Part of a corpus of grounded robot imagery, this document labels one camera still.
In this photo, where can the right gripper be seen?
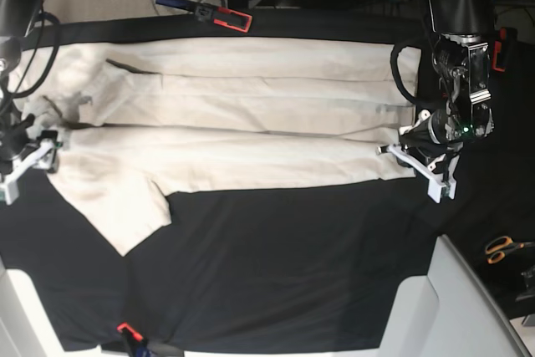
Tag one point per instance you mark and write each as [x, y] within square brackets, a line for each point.
[15, 144]

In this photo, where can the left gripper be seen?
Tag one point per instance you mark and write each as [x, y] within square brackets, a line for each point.
[431, 137]

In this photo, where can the cream white T-shirt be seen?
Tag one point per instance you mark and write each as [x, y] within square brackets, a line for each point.
[143, 121]

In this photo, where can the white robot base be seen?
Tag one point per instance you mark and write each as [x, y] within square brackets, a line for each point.
[26, 330]
[460, 315]

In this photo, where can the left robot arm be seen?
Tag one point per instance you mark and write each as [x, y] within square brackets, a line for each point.
[458, 32]

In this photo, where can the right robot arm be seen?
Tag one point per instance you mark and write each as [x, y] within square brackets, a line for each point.
[18, 18]

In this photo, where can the orange black clamp right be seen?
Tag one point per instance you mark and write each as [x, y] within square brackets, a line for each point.
[504, 47]

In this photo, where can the black table cloth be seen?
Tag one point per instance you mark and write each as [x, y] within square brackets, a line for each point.
[221, 192]

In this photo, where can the blue orange clamp top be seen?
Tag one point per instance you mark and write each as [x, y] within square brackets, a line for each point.
[208, 13]

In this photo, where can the orange blue clamp bottom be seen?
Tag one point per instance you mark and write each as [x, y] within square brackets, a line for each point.
[136, 345]

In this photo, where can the orange handled scissors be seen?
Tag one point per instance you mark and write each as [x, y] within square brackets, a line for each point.
[503, 246]

